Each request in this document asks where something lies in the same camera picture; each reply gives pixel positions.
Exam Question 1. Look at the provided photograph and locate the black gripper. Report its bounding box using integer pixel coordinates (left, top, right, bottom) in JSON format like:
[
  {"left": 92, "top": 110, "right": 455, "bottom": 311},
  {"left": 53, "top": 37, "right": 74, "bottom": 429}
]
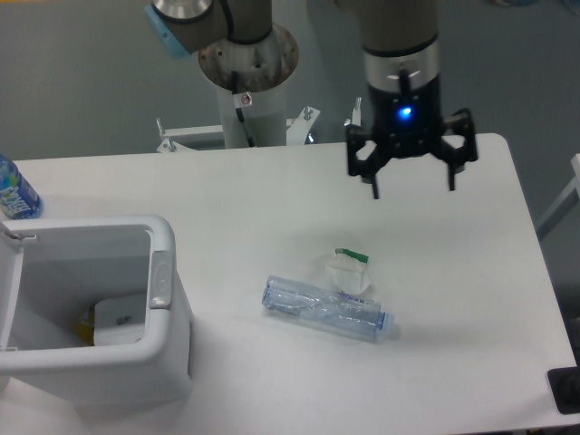
[{"left": 344, "top": 77, "right": 480, "bottom": 200}]

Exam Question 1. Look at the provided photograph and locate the white paper wrapper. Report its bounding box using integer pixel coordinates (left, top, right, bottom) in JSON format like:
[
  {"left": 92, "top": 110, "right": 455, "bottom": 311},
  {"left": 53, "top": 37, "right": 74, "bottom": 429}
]
[{"left": 326, "top": 247, "right": 372, "bottom": 295}]

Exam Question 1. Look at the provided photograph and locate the crushed clear plastic bottle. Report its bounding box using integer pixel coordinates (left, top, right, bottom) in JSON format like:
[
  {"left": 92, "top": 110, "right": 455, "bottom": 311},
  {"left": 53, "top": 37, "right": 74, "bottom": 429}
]
[{"left": 262, "top": 275, "right": 394, "bottom": 342}]

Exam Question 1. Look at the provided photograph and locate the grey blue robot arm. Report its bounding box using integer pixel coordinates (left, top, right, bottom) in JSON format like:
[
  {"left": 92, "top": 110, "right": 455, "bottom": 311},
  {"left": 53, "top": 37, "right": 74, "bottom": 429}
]
[{"left": 145, "top": 1, "right": 478, "bottom": 184}]

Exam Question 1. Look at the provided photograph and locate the white plastic trash can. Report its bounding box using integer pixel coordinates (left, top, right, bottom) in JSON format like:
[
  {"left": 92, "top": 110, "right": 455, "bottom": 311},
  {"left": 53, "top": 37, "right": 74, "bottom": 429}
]
[{"left": 1, "top": 216, "right": 193, "bottom": 405}]

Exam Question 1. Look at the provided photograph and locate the black clamp on table edge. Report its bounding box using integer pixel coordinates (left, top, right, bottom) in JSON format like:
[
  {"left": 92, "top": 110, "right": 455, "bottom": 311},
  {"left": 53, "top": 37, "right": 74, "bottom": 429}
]
[{"left": 547, "top": 366, "right": 579, "bottom": 415}]

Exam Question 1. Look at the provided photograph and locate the white paper in bin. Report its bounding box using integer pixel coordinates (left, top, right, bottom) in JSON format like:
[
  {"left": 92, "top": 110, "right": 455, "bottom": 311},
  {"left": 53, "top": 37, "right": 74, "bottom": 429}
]
[{"left": 93, "top": 294, "right": 147, "bottom": 346}]

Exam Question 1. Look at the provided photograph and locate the yellow wrapper in bin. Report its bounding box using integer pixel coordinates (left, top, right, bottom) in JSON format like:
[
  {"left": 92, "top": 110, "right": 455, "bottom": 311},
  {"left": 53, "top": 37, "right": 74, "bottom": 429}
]
[{"left": 73, "top": 307, "right": 95, "bottom": 346}]

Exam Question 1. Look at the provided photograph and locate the blue labelled water bottle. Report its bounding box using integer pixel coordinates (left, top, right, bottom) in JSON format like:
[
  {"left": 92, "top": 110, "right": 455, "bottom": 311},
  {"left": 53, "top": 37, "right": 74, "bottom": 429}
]
[{"left": 1, "top": 156, "right": 44, "bottom": 220}]

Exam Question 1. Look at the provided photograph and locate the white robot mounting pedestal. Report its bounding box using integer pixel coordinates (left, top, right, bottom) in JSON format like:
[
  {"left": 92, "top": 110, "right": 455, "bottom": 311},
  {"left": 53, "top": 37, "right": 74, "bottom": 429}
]
[{"left": 155, "top": 23, "right": 364, "bottom": 153}]

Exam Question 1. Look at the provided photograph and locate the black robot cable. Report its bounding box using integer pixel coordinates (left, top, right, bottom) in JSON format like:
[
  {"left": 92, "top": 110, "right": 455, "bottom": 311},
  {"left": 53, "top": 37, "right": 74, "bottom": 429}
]
[{"left": 229, "top": 70, "right": 256, "bottom": 148}]

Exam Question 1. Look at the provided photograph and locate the white metal frame right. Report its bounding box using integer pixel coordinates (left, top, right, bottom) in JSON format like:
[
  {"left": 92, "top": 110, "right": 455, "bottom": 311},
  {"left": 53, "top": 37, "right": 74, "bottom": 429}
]
[{"left": 536, "top": 154, "right": 579, "bottom": 240}]

